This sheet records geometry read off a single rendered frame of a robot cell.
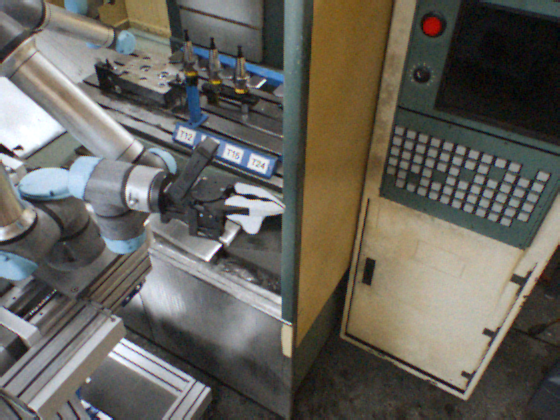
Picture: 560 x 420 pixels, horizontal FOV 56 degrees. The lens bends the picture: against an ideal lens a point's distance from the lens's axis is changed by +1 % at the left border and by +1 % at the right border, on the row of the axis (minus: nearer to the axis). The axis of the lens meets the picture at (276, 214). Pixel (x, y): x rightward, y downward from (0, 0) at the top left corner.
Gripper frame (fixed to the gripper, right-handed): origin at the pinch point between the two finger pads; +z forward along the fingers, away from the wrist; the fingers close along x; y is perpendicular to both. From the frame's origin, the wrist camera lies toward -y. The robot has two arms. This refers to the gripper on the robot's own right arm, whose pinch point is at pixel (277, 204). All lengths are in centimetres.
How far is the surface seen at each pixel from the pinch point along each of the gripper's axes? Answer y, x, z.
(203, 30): 37, -172, -83
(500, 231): 43, -63, 50
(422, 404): 149, -76, 49
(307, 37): -16.8, -27.8, -2.6
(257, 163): 53, -90, -30
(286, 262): 46, -35, -5
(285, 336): 82, -40, -5
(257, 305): 73, -42, -15
